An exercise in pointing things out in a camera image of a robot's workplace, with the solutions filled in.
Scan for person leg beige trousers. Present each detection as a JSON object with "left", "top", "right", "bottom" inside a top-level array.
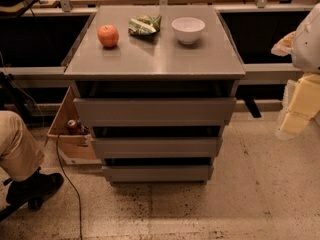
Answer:
[{"left": 0, "top": 111, "right": 44, "bottom": 182}]

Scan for green chip bag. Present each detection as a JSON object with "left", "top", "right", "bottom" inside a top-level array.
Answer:
[{"left": 128, "top": 15, "right": 162, "bottom": 36}]

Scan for red soda can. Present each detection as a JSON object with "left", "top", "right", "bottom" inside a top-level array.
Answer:
[{"left": 67, "top": 119, "right": 82, "bottom": 135}]

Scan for black floor cable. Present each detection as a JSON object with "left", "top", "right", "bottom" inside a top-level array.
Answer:
[{"left": 55, "top": 132, "right": 84, "bottom": 240}]

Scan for grey top drawer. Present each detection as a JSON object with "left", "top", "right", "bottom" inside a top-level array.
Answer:
[{"left": 73, "top": 98, "right": 236, "bottom": 127}]

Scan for black shoe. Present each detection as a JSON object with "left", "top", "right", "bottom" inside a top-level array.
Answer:
[{"left": 6, "top": 171, "right": 64, "bottom": 205}]

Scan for grey bottom drawer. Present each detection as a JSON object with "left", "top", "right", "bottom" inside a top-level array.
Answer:
[{"left": 102, "top": 165, "right": 213, "bottom": 183}]

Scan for grey drawer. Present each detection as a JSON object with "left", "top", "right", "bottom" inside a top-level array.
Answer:
[
  {"left": 91, "top": 137, "right": 222, "bottom": 159},
  {"left": 73, "top": 98, "right": 236, "bottom": 127},
  {"left": 102, "top": 165, "right": 213, "bottom": 183}
]

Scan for wooden box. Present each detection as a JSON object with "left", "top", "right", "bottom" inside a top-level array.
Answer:
[{"left": 47, "top": 87, "right": 99, "bottom": 164}]

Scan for white bowl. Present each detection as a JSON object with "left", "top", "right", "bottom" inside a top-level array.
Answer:
[{"left": 171, "top": 17, "right": 205, "bottom": 44}]

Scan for black chair base wheel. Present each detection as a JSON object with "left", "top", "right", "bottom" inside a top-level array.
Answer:
[{"left": 0, "top": 184, "right": 43, "bottom": 222}]

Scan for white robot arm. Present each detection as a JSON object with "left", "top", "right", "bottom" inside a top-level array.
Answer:
[{"left": 271, "top": 4, "right": 320, "bottom": 140}]

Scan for grey drawer cabinet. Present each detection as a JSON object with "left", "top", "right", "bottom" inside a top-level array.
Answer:
[{"left": 65, "top": 5, "right": 245, "bottom": 167}]

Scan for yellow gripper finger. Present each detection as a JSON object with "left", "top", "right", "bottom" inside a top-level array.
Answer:
[
  {"left": 276, "top": 74, "right": 320, "bottom": 140},
  {"left": 271, "top": 31, "right": 295, "bottom": 57}
]

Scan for red apple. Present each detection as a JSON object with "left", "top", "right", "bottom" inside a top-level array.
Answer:
[{"left": 97, "top": 25, "right": 119, "bottom": 48}]

